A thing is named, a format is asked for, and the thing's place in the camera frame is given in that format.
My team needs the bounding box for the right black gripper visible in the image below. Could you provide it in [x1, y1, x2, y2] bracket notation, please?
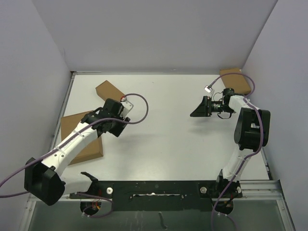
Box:
[190, 96, 234, 117]

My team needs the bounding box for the large cardboard box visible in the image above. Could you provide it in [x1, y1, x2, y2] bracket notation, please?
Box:
[60, 110, 104, 166]

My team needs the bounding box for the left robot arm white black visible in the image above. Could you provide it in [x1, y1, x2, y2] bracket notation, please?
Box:
[24, 99, 133, 205]

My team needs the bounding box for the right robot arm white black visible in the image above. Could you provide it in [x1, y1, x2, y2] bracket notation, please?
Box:
[190, 88, 271, 197]

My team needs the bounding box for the small closed cardboard box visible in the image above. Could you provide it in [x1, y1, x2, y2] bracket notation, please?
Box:
[95, 80, 125, 101]

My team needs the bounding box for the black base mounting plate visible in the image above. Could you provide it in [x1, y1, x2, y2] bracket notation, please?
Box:
[69, 179, 243, 212]

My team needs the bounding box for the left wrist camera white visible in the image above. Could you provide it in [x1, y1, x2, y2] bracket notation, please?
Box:
[120, 96, 134, 118]

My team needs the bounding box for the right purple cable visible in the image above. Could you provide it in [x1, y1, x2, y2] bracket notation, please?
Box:
[210, 71, 263, 231]

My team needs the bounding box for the purple cable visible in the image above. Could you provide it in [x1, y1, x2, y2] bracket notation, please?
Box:
[210, 71, 263, 231]
[0, 93, 149, 219]

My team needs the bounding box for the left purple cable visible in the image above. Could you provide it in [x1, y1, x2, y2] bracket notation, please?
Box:
[0, 93, 149, 219]

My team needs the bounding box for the aluminium frame rail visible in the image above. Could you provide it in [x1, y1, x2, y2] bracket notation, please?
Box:
[20, 180, 294, 231]

